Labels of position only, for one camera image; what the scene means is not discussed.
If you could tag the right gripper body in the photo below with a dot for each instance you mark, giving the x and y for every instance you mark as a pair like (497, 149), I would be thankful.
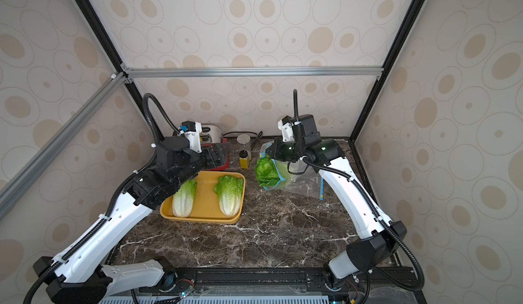
(276, 150)

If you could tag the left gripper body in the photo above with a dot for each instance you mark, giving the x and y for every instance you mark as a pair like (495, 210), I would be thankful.
(201, 159)

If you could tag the clear zipper bag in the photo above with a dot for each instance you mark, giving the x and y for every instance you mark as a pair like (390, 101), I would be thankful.
(305, 181)

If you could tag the chinese cabbage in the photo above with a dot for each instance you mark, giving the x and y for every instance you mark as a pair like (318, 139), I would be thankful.
(229, 192)
(272, 174)
(182, 201)

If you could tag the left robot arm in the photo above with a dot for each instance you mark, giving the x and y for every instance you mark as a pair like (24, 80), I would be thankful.
(77, 274)

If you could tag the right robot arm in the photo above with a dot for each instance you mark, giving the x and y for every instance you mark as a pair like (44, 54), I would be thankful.
(379, 236)

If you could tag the red silver toaster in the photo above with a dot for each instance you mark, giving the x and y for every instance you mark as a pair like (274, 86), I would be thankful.
(212, 136)

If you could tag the yellow spice bottle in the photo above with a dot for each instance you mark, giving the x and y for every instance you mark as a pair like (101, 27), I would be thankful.
(244, 159)

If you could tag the clear glass jar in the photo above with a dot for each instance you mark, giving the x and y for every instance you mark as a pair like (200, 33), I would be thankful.
(244, 145)

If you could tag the yellow tray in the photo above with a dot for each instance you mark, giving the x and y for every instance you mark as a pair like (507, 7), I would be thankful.
(206, 205)

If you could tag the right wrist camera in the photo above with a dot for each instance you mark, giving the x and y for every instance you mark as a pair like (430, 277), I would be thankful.
(285, 125)

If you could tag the horizontal aluminium rail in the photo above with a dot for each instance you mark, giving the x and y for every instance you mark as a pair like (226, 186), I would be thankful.
(253, 72)

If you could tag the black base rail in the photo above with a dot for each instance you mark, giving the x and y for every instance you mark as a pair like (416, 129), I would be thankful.
(276, 285)

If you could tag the left diagonal aluminium rail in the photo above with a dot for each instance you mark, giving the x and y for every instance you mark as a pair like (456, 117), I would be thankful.
(18, 186)

